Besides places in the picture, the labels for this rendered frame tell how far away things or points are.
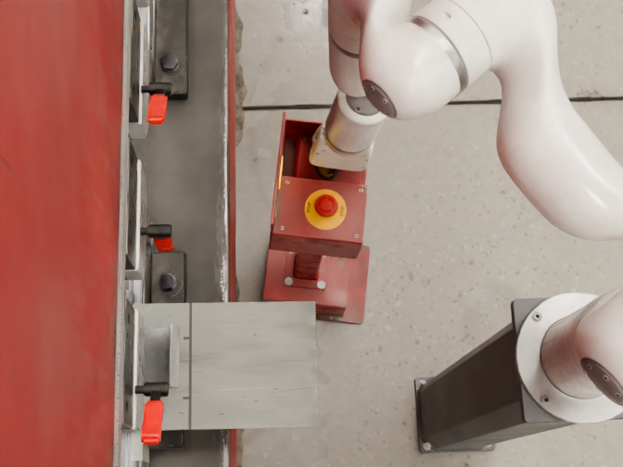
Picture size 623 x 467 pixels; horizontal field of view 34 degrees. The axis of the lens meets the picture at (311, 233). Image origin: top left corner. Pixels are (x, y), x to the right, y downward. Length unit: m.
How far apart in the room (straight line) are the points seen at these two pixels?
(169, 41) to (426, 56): 0.71
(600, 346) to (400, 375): 1.40
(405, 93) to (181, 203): 0.65
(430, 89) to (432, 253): 1.49
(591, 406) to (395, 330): 1.06
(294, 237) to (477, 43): 0.72
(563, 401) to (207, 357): 0.51
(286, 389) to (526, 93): 0.57
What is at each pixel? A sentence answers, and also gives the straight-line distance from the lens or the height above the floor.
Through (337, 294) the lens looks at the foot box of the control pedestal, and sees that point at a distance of 2.37.
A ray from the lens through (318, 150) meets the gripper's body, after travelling 1.67.
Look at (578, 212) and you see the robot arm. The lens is 1.11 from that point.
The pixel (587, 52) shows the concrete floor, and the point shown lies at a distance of 2.83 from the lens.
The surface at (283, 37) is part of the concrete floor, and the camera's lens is 2.71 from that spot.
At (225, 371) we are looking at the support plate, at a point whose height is 1.00.
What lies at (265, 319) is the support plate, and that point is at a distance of 1.46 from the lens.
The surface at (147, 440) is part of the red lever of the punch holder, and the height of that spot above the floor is 1.23.
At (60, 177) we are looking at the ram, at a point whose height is 1.65.
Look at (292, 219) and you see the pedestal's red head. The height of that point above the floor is 0.78.
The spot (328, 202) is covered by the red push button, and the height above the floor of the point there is 0.81.
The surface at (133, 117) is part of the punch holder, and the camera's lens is 1.35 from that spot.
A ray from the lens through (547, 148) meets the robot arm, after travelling 1.10.
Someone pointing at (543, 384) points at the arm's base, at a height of 1.01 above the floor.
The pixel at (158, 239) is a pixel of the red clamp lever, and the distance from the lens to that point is 1.36.
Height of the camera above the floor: 2.44
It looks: 75 degrees down
